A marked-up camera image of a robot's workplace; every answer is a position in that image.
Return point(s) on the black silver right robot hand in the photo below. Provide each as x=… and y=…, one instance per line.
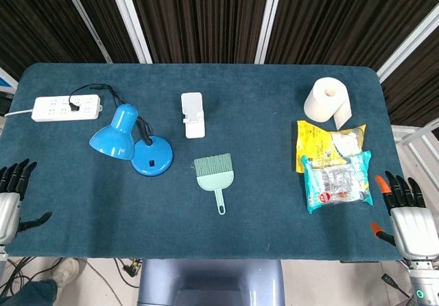
x=413, y=230

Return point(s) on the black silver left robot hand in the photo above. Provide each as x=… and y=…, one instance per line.
x=9, y=213

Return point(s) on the blue desk lamp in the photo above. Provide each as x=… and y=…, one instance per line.
x=116, y=131

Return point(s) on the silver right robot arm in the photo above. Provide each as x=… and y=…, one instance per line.
x=423, y=282

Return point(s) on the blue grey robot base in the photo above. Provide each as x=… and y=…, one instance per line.
x=209, y=282

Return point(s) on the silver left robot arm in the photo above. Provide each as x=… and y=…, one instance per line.
x=2, y=258

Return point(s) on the black floor plug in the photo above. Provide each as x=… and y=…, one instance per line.
x=391, y=280

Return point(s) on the beige shoe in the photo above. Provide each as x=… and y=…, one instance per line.
x=67, y=272

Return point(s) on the blue trouser leg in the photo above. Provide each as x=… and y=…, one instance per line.
x=29, y=294

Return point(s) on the teal snack bag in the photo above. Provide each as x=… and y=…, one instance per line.
x=337, y=186

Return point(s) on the white power strip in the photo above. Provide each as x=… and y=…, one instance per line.
x=58, y=108

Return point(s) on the yellow snack bag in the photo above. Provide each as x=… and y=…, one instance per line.
x=313, y=141

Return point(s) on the white toilet paper roll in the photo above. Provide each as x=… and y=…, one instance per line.
x=322, y=107

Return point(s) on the dark blue table cloth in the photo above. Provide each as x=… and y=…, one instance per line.
x=240, y=223

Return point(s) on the green hand brush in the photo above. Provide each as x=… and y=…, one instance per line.
x=214, y=180

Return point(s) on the white folding phone stand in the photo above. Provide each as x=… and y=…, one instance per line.
x=193, y=120

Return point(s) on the white metal rack frame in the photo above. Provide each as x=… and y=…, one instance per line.
x=416, y=138

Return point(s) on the white frame post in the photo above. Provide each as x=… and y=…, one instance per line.
x=269, y=18
x=408, y=45
x=85, y=18
x=129, y=18

